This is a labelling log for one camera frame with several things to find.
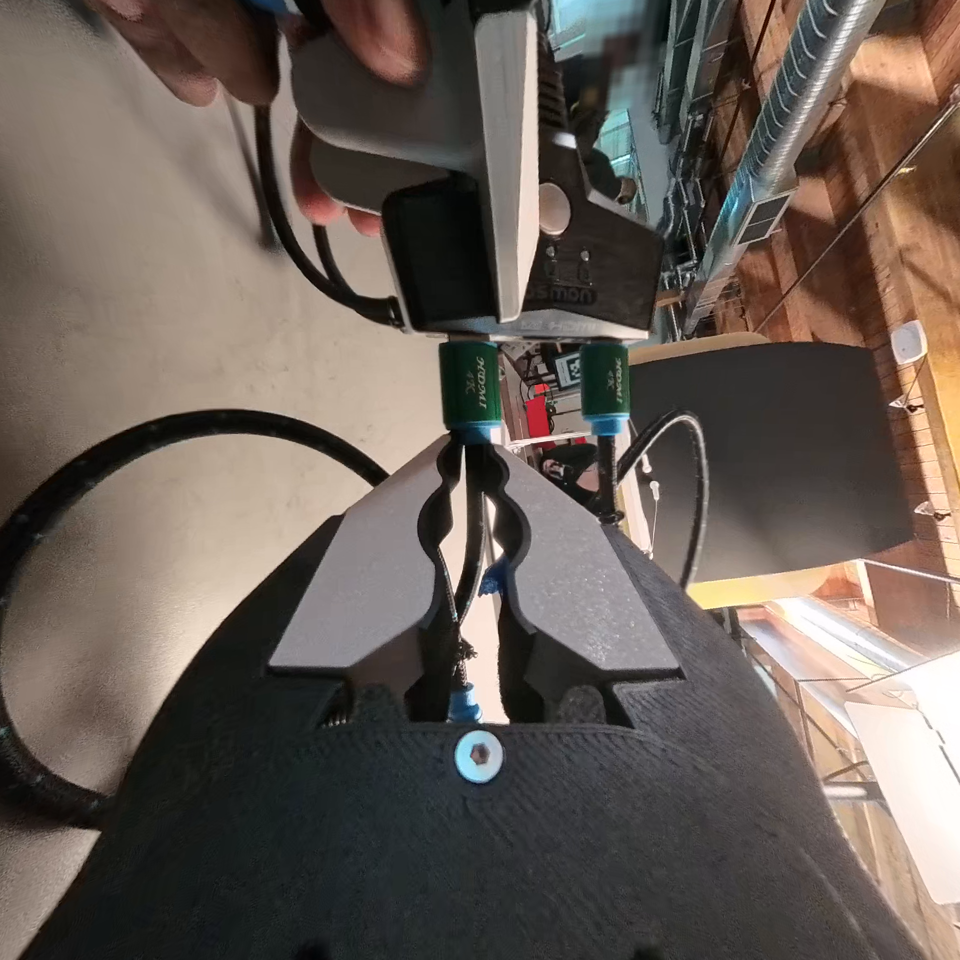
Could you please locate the red storage bin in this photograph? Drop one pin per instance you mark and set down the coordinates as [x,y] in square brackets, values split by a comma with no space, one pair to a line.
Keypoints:
[536,416]

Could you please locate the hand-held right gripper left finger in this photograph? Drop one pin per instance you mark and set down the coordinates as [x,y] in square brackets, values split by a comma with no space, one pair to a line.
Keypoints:
[352,592]

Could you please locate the white ceiling sensor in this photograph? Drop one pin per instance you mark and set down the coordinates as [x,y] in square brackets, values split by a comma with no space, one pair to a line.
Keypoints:
[909,341]

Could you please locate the black white marker sign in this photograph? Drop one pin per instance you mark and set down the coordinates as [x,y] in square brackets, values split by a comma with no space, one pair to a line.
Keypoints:
[568,369]

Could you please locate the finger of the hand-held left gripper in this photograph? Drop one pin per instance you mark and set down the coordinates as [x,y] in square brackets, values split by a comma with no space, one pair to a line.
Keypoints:
[510,150]

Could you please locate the black hdmi switch box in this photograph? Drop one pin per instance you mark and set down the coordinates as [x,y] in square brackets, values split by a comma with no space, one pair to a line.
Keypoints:
[600,270]

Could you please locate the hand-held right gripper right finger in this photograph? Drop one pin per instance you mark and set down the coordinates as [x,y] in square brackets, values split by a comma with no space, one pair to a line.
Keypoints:
[600,600]

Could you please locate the silver ventilation duct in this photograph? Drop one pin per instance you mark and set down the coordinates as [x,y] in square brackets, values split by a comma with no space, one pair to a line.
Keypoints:
[795,90]

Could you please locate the white panel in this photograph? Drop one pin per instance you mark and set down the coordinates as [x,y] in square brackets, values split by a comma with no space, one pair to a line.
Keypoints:
[900,750]

